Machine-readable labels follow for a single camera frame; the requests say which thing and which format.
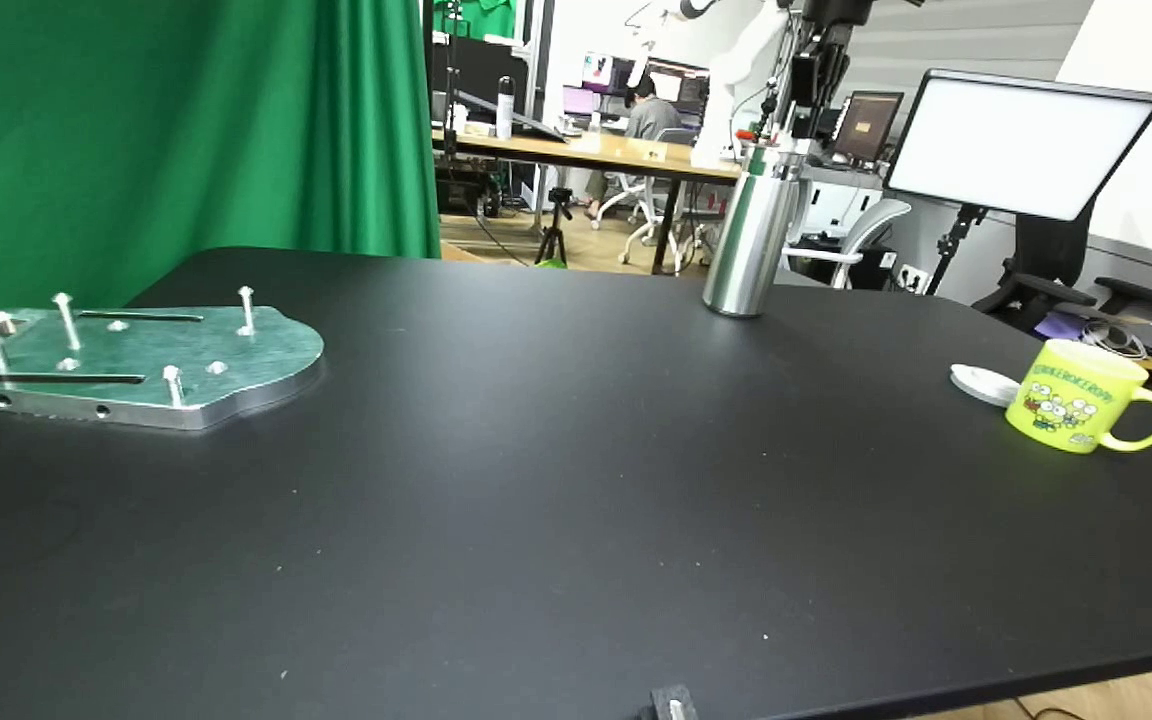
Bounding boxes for white drink bottle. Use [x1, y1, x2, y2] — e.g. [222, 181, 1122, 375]
[490, 75, 520, 144]

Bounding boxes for yellow printed mug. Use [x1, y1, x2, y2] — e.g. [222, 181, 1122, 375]
[998, 335, 1152, 461]

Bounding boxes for large white-screen monitor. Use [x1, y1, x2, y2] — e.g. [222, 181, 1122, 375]
[879, 69, 1152, 228]

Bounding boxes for wooden office desk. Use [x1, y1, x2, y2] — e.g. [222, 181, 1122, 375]
[431, 124, 749, 187]

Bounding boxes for green metal base plate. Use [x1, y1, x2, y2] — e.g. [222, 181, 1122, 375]
[0, 301, 332, 441]

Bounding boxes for seated person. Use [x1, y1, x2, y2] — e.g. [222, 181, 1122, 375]
[624, 73, 687, 144]

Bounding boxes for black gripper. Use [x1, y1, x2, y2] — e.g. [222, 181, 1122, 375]
[773, 0, 876, 147]

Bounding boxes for black camera tripod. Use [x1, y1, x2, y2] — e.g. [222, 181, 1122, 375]
[526, 184, 581, 268]

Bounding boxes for white oval object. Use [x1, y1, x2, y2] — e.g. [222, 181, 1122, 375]
[945, 361, 1029, 410]

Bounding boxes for green curtain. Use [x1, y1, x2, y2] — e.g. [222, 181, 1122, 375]
[0, 0, 444, 335]

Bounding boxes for silver metal flask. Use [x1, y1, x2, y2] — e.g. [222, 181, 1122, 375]
[701, 140, 811, 324]

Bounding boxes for dark laptop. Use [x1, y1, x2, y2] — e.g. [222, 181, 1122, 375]
[832, 89, 911, 171]

